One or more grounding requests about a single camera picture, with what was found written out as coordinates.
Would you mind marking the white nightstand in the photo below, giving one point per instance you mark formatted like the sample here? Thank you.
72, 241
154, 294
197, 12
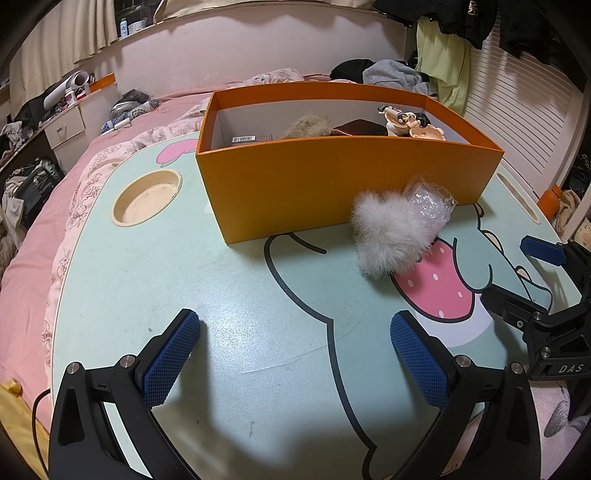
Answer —
69, 129

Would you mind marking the small orange box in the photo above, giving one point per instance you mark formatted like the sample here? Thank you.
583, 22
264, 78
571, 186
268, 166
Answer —
102, 83

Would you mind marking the brown fluffy pouch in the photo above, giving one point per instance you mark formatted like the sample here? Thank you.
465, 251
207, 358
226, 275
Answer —
307, 128

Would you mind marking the yellow-green hanging cloth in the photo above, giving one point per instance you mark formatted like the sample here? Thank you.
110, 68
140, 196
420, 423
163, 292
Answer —
445, 64

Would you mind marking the patterned cloth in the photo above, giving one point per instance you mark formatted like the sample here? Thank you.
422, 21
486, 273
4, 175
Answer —
131, 115

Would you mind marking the beige cloth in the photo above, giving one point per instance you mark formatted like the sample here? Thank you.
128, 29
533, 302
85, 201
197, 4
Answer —
568, 207

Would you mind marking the orange bottle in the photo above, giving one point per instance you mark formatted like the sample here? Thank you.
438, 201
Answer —
549, 201

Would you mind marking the orange cardboard box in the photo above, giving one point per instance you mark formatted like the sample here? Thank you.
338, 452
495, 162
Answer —
323, 184

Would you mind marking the black hanging garment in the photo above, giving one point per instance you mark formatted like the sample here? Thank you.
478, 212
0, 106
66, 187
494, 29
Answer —
535, 32
452, 18

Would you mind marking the disassembled doll figure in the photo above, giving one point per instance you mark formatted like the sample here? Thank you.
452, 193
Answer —
406, 121

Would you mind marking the yellow cloth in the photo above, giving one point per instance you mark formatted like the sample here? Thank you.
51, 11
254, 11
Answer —
16, 406

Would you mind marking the grey cloth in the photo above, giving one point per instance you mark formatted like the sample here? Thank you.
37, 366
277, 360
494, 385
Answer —
397, 76

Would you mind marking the white hair dryer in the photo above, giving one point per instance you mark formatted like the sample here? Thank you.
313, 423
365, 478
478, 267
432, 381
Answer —
64, 87

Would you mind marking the pink bed sheet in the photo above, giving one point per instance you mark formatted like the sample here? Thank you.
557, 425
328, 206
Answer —
32, 277

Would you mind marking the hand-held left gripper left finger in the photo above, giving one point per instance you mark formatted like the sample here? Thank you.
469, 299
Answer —
171, 360

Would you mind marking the white bottle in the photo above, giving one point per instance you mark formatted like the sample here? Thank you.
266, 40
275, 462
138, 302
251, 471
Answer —
124, 28

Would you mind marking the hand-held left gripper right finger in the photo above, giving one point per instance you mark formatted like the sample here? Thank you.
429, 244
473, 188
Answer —
418, 362

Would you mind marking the cream curtain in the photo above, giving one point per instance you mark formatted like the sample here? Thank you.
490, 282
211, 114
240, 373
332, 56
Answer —
69, 32

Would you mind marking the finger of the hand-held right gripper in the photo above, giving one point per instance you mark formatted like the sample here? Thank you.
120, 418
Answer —
545, 249
508, 304

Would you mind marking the white fluffy pompom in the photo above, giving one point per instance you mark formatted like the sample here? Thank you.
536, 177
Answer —
388, 235

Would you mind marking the pile of dark clothes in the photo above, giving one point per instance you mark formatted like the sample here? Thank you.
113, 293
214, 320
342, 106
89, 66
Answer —
27, 194

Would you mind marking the brown card box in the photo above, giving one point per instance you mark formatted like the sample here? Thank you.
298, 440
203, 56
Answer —
251, 140

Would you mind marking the clear plastic wrap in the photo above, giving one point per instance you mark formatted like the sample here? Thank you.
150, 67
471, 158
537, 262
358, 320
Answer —
429, 203

